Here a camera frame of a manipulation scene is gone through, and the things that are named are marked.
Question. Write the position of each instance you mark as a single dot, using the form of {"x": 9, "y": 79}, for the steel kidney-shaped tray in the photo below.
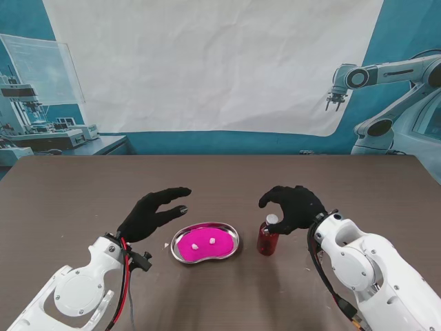
{"x": 235, "y": 236}

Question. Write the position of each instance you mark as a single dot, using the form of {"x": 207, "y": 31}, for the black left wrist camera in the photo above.
{"x": 143, "y": 262}

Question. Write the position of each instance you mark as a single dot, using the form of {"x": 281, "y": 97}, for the white wrinkled backdrop sheet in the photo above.
{"x": 206, "y": 69}

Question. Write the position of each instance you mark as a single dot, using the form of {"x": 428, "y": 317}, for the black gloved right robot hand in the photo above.
{"x": 299, "y": 207}

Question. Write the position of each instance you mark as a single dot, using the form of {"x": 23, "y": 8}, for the red transparent sample bottle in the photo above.
{"x": 268, "y": 245}

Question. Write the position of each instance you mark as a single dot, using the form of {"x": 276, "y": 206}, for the white round bottle cap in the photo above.
{"x": 271, "y": 218}

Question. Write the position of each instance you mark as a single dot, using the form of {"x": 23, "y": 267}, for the blue lab print banner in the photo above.
{"x": 20, "y": 20}

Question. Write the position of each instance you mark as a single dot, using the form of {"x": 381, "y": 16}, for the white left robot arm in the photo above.
{"x": 79, "y": 293}

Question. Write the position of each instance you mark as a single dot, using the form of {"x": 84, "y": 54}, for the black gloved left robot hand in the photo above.
{"x": 138, "y": 220}

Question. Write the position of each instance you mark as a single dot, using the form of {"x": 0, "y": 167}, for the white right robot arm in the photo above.
{"x": 361, "y": 262}

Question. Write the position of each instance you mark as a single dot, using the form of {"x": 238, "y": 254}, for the magenta tray liner pad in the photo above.
{"x": 220, "y": 246}

